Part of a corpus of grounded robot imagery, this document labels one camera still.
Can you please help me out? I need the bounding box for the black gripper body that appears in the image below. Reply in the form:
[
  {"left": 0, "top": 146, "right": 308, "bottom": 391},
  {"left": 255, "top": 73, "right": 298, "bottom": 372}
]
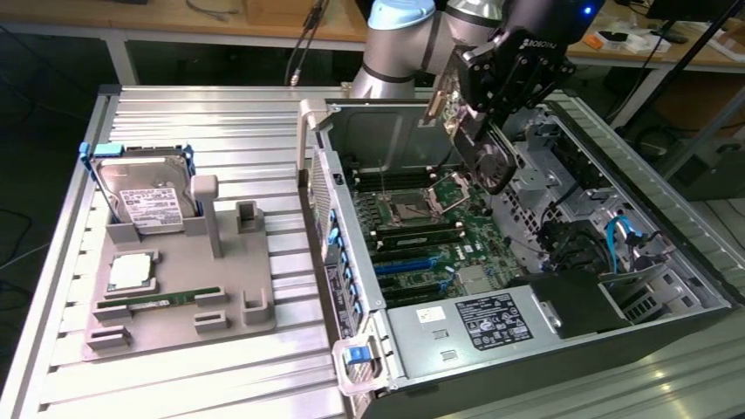
[{"left": 494, "top": 0, "right": 607, "bottom": 62}]

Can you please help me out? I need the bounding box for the black graphics card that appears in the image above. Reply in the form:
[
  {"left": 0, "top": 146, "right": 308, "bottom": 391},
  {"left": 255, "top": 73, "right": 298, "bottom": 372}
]
[{"left": 419, "top": 65, "right": 520, "bottom": 196}]

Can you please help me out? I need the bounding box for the blue expansion slot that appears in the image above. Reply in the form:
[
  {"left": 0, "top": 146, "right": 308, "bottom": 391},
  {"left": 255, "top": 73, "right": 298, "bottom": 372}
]
[{"left": 372, "top": 257, "right": 443, "bottom": 276}]

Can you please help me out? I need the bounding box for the white and black object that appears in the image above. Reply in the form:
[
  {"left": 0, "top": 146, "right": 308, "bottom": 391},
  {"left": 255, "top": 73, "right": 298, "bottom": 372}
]
[{"left": 599, "top": 29, "right": 650, "bottom": 54}]

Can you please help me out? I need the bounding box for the perforated metal disk bay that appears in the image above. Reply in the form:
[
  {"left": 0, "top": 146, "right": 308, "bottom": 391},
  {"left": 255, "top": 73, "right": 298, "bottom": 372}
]
[{"left": 492, "top": 126, "right": 584, "bottom": 263}]

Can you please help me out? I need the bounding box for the black monitor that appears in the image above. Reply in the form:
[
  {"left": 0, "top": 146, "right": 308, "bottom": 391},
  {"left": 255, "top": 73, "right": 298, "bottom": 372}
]
[{"left": 644, "top": 0, "right": 745, "bottom": 44}]

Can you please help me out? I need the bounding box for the metal socket cover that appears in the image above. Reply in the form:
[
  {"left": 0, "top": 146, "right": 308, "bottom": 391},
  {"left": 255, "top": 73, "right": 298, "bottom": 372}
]
[{"left": 428, "top": 171, "right": 480, "bottom": 215}]

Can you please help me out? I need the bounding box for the black tripod pole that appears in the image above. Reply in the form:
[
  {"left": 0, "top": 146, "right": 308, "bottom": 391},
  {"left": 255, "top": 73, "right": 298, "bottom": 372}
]
[{"left": 678, "top": 0, "right": 736, "bottom": 75}]

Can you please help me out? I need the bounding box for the CPU socket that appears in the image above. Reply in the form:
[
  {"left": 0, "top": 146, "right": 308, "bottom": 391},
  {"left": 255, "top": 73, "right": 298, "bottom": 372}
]
[{"left": 387, "top": 189, "right": 438, "bottom": 224}]

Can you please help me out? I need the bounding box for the black box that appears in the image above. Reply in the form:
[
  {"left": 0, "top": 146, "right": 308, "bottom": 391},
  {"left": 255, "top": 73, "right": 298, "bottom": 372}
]
[{"left": 668, "top": 141, "right": 745, "bottom": 202}]

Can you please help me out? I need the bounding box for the green motherboard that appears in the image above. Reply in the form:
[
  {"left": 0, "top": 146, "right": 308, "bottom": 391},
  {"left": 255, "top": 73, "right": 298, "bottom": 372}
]
[{"left": 348, "top": 168, "right": 530, "bottom": 309}]

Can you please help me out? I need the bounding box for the silver chipset heat sink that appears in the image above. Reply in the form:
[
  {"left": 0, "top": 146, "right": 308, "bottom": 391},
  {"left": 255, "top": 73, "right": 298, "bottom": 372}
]
[{"left": 456, "top": 265, "right": 498, "bottom": 296}]

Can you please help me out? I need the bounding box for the black plastic shroud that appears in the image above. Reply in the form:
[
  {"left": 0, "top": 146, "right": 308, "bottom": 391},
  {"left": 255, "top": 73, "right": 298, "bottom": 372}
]
[{"left": 510, "top": 272, "right": 636, "bottom": 340}]

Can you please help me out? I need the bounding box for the metal slat table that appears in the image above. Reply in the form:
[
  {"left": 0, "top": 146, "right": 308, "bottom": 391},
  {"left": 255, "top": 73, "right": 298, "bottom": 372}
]
[{"left": 0, "top": 85, "right": 745, "bottom": 419}]

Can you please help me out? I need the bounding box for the grey power supply unit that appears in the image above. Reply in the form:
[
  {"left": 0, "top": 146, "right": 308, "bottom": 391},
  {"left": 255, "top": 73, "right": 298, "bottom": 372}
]
[{"left": 383, "top": 285, "right": 566, "bottom": 381}]

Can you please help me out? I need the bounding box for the open black PC case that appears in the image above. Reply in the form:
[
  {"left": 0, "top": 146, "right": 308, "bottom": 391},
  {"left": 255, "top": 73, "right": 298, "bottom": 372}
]
[{"left": 296, "top": 98, "right": 745, "bottom": 419}]

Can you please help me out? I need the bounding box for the green RAM stick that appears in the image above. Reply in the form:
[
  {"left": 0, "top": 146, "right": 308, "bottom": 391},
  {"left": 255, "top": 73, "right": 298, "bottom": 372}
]
[{"left": 98, "top": 287, "right": 223, "bottom": 309}]

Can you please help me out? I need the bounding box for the silver CPU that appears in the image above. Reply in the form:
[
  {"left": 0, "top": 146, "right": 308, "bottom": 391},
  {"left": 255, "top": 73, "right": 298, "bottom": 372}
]
[{"left": 107, "top": 256, "right": 158, "bottom": 292}]

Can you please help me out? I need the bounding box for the grey parts rack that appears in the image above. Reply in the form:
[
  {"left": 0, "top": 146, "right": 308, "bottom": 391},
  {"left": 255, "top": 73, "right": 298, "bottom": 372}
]
[{"left": 81, "top": 174, "right": 279, "bottom": 363}]

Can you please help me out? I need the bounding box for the wooden desk white frame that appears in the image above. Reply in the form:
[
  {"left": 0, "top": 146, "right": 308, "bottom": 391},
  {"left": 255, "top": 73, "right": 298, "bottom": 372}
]
[
  {"left": 0, "top": 0, "right": 372, "bottom": 86},
  {"left": 567, "top": 0, "right": 745, "bottom": 127}
]

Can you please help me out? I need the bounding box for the tall grey case bracket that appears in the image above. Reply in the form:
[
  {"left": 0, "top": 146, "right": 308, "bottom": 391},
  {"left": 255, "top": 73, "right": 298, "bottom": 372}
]
[{"left": 298, "top": 99, "right": 338, "bottom": 172}]

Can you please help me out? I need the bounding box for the thin black hanging cable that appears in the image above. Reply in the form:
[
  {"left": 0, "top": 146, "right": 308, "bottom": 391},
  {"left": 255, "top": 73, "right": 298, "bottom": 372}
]
[{"left": 287, "top": 0, "right": 332, "bottom": 86}]

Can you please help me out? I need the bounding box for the black wire bundle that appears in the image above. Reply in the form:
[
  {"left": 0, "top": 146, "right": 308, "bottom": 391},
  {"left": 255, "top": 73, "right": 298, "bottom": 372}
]
[{"left": 535, "top": 220, "right": 619, "bottom": 274}]

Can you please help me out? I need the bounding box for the blue wire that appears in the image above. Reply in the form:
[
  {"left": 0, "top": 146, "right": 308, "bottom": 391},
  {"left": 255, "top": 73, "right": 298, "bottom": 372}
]
[{"left": 603, "top": 208, "right": 647, "bottom": 275}]

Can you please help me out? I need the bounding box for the hard disk with blue bracket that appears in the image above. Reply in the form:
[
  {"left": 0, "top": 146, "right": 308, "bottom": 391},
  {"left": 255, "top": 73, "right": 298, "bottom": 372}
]
[{"left": 78, "top": 140, "right": 198, "bottom": 237}]

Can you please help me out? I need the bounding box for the looped grey case bracket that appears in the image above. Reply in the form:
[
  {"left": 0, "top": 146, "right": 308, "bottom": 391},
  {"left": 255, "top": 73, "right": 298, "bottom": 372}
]
[{"left": 330, "top": 334, "right": 391, "bottom": 397}]

